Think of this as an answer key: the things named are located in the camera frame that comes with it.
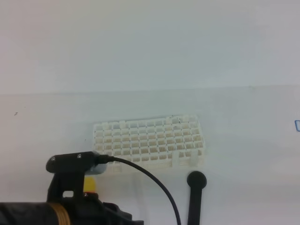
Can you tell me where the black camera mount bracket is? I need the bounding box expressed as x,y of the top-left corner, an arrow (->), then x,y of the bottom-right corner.
46,151 -> 95,203

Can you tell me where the black stand with round head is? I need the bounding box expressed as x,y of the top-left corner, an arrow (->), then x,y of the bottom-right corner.
187,171 -> 207,225

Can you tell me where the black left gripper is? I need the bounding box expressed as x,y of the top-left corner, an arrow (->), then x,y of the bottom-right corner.
67,192 -> 144,225

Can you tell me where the yellow block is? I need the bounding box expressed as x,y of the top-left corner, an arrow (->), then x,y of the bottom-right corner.
83,176 -> 97,193

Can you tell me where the black camera cable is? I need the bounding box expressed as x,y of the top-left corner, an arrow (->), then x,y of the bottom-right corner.
95,154 -> 181,225

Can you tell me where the blue square marker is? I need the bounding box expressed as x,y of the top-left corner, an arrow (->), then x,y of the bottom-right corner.
294,120 -> 300,132

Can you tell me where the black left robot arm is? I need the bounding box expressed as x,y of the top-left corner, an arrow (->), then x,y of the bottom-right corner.
0,192 -> 144,225

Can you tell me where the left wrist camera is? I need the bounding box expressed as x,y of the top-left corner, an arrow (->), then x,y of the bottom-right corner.
85,151 -> 109,175

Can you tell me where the white test tube rack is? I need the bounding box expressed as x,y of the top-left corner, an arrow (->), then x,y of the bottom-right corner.
93,114 -> 205,171

